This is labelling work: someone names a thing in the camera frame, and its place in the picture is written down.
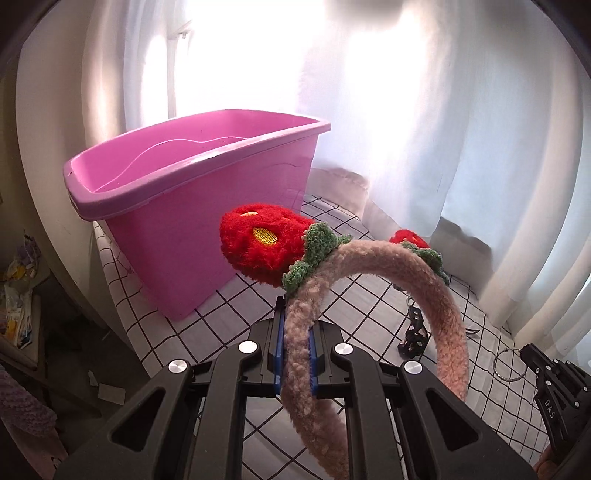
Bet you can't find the pink fuzzy strawberry headband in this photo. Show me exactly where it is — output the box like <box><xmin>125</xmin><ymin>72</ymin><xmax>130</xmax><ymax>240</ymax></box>
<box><xmin>219</xmin><ymin>205</ymin><xmax>469</xmax><ymax>480</ymax></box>

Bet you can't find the pile of colourful packets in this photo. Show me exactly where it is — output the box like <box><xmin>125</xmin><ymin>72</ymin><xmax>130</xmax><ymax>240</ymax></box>
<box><xmin>0</xmin><ymin>235</ymin><xmax>43</xmax><ymax>352</ymax></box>

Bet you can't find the black keychain with ring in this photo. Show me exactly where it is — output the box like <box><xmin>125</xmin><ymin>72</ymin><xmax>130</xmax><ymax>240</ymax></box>
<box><xmin>398</xmin><ymin>298</ymin><xmax>430</xmax><ymax>360</ymax></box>

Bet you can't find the thin silver hoop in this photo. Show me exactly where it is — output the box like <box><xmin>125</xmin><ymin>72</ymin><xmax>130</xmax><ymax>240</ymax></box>
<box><xmin>493</xmin><ymin>348</ymin><xmax>527</xmax><ymax>382</ymax></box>

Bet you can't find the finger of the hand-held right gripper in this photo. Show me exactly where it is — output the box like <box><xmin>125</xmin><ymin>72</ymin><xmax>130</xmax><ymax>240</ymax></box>
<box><xmin>521</xmin><ymin>344</ymin><xmax>583</xmax><ymax>467</ymax></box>

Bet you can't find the white sheer curtain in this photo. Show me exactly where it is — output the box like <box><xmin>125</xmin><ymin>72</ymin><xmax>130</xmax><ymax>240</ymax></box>
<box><xmin>83</xmin><ymin>0</ymin><xmax>490</xmax><ymax>259</ymax></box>

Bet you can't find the purple knitted cloth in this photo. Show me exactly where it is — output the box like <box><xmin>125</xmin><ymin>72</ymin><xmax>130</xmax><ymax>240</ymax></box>
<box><xmin>0</xmin><ymin>364</ymin><xmax>58</xmax><ymax>437</ymax></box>

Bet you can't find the cream pleated curtain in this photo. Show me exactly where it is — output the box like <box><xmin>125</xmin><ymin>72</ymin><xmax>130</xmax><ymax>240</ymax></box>
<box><xmin>434</xmin><ymin>28</ymin><xmax>591</xmax><ymax>367</ymax></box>

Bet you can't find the white paper scrap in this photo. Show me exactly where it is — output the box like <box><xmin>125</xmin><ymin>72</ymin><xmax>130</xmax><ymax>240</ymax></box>
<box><xmin>98</xmin><ymin>383</ymin><xmax>126</xmax><ymax>406</ymax></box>

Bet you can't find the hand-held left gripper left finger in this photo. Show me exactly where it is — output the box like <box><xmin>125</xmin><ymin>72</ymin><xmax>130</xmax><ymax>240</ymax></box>
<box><xmin>55</xmin><ymin>295</ymin><xmax>285</xmax><ymax>480</ymax></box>

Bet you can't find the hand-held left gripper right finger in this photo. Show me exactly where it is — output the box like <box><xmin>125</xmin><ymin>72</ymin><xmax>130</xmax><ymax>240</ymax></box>
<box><xmin>309</xmin><ymin>323</ymin><xmax>539</xmax><ymax>480</ymax></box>

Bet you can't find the pink plastic bin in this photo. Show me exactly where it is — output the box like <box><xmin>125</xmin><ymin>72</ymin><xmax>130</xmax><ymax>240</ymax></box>
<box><xmin>63</xmin><ymin>109</ymin><xmax>331</xmax><ymax>321</ymax></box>

